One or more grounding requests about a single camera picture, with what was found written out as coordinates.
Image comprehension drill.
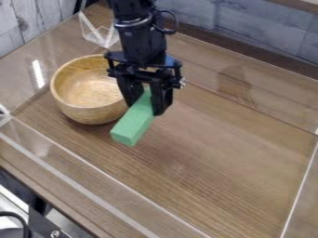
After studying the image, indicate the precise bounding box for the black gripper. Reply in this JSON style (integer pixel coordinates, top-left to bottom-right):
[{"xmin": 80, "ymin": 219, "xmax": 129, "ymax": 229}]
[{"xmin": 106, "ymin": 17, "xmax": 185, "ymax": 116}]

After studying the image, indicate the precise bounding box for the green rectangular block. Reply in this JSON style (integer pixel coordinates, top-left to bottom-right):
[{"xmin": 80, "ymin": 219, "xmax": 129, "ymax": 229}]
[{"xmin": 111, "ymin": 89, "xmax": 154, "ymax": 147}]

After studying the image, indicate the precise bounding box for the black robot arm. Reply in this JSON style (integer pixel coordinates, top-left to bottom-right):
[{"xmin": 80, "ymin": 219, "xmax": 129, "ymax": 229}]
[{"xmin": 105, "ymin": 0, "xmax": 185, "ymax": 116}]

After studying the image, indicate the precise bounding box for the wooden bowl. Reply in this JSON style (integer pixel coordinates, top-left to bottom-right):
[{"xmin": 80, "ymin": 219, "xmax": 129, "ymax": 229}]
[{"xmin": 50, "ymin": 54, "xmax": 129, "ymax": 125}]

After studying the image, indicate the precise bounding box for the clear acrylic corner bracket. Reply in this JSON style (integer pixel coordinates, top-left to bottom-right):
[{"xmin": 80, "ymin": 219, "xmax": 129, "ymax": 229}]
[{"xmin": 79, "ymin": 12, "xmax": 119, "ymax": 49}]

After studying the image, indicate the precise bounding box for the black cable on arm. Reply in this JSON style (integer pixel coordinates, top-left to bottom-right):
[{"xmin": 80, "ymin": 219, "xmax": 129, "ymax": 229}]
[{"xmin": 153, "ymin": 8, "xmax": 181, "ymax": 35}]

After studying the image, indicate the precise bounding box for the black metal bracket with bolt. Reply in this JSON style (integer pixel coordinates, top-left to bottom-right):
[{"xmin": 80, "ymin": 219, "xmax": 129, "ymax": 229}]
[{"xmin": 28, "ymin": 207, "xmax": 72, "ymax": 238}]

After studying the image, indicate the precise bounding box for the black cable bottom left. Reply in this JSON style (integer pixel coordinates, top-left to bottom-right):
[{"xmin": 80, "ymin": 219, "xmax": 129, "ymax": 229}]
[{"xmin": 0, "ymin": 211, "xmax": 31, "ymax": 238}]

